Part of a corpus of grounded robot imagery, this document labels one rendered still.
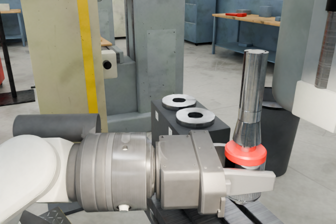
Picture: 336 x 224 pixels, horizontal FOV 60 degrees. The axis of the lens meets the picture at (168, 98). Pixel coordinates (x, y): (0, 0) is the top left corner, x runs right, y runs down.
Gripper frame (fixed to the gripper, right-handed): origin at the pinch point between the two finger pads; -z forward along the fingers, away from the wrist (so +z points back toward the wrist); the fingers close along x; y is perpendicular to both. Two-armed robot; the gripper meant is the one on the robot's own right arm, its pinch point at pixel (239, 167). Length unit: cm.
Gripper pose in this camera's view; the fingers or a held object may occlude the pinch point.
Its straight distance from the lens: 36.5
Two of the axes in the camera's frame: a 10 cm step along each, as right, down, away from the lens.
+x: -0.6, -3.6, 9.3
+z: -10.0, 0.1, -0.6
